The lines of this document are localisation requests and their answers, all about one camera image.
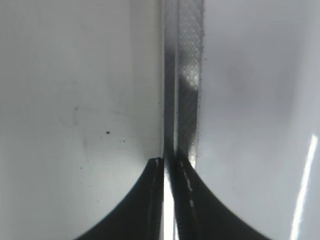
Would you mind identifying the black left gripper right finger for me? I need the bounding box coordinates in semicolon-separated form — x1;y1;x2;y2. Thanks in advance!
164;150;267;240

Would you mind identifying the white board with grey frame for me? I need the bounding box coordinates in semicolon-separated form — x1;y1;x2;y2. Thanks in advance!
161;0;320;240

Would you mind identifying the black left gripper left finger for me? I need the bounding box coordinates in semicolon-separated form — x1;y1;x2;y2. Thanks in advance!
78;157;164;240

